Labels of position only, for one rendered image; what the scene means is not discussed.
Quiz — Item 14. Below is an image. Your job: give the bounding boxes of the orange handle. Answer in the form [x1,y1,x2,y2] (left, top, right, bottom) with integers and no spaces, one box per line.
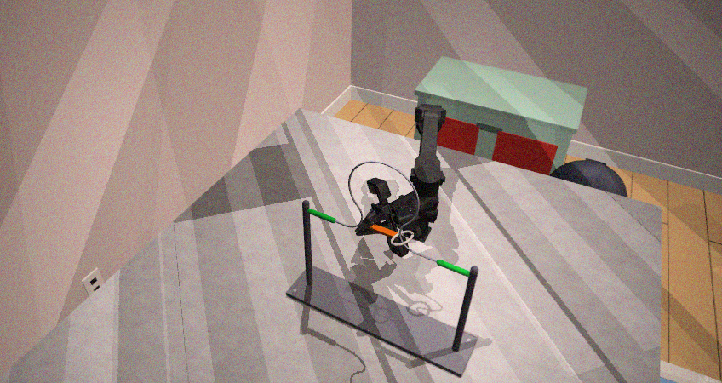
[367,224,414,247]

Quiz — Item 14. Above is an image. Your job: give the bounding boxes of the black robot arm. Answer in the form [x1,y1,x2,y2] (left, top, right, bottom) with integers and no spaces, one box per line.
[391,104,446,243]

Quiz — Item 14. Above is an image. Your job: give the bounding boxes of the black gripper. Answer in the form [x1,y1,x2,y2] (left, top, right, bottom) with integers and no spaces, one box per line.
[355,178,417,258]

